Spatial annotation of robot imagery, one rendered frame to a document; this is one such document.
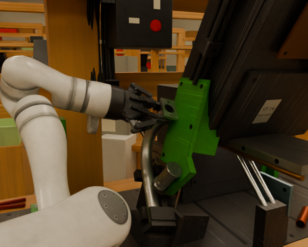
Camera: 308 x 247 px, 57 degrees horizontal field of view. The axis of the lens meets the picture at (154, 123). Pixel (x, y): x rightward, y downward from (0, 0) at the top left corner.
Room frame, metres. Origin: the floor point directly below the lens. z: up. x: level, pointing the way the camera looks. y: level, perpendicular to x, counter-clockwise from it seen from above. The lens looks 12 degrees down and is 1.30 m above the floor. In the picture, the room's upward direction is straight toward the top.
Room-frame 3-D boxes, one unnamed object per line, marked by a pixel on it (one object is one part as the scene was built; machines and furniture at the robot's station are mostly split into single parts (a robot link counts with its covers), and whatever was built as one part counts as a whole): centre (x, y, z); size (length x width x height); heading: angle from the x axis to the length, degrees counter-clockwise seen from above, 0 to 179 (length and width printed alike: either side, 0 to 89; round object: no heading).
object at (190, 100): (0.65, -0.10, 1.17); 0.13 x 0.12 x 0.20; 114
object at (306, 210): (0.69, -0.39, 0.91); 0.09 x 0.02 x 0.02; 144
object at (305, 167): (0.68, -0.25, 1.11); 0.39 x 0.16 x 0.03; 24
